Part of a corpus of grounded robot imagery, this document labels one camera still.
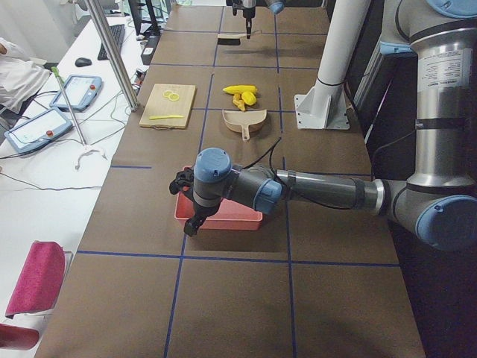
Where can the yellow plastic toy knife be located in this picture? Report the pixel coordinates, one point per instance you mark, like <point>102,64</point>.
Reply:
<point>163,117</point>

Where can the tan toy ginger root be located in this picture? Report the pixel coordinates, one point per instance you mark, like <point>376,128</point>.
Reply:
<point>239,102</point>

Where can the black computer mouse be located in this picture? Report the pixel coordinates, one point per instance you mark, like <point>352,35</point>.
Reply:
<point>82,62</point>

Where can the magenta cloth on stand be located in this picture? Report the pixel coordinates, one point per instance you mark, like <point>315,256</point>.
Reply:
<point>40,280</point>

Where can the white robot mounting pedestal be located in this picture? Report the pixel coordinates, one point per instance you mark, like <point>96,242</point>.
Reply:
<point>323,107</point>

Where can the far blue teach pendant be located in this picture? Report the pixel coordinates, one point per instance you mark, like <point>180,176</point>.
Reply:
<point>81,90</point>

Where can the beige plastic dustpan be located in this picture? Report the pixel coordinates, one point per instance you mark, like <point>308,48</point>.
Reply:
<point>244,123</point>

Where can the aluminium frame post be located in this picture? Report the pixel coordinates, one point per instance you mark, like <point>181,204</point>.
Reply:
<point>101,24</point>

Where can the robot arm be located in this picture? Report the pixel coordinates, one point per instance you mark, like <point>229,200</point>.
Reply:
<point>275,6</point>
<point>318,226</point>

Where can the near blue teach pendant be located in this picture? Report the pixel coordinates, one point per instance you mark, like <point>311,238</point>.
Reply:
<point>39,131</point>

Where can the blue teach pendant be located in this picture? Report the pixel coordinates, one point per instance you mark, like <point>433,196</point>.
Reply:
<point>39,131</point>
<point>81,90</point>

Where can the thin metal rod stand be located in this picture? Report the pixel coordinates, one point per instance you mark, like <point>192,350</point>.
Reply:
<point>87,149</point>

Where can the beige hand brush black bristles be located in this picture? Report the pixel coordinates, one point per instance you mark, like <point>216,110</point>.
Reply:
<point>235,39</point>

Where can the pink plastic bin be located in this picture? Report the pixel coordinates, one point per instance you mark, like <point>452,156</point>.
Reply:
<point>230,216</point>

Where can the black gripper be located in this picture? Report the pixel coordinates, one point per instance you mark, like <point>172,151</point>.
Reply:
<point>201,213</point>
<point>244,8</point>

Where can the person in white shirt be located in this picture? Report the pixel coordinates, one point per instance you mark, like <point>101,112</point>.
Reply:
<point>21,78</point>

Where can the wooden cutting board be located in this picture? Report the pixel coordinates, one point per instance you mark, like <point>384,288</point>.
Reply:
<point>157,104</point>

